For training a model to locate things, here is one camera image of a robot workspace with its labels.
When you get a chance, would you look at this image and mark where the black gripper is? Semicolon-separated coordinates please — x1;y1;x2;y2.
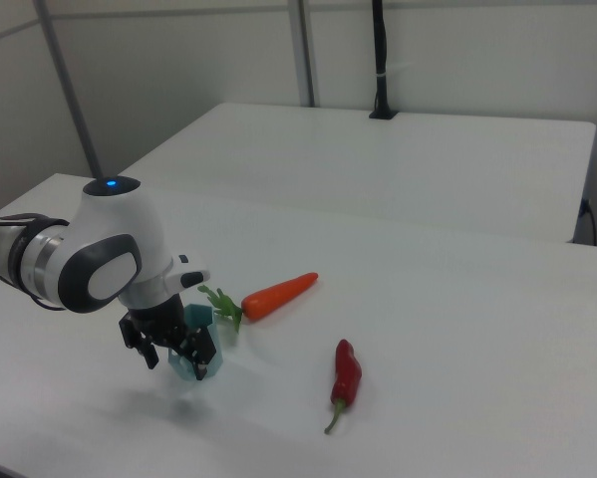
118;294;217;382

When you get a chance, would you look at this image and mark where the light blue hexagonal mug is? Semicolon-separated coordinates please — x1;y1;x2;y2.
166;303;225;383

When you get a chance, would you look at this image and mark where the orange toy carrot with leaves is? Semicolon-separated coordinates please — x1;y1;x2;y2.
196;271;320;334

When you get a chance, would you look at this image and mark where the red toy chili pepper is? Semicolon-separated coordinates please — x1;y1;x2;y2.
324;339;364;435

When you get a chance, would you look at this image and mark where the grey slanted pole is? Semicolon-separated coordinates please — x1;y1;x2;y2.
32;0;105;181

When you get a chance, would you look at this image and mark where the black pole with base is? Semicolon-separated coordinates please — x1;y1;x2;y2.
368;0;399;120

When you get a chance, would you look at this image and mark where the grey partition post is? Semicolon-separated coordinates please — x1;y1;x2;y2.
286;0;322;108

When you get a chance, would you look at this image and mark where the black cable with plug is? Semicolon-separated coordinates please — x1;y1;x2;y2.
579;197;597;246

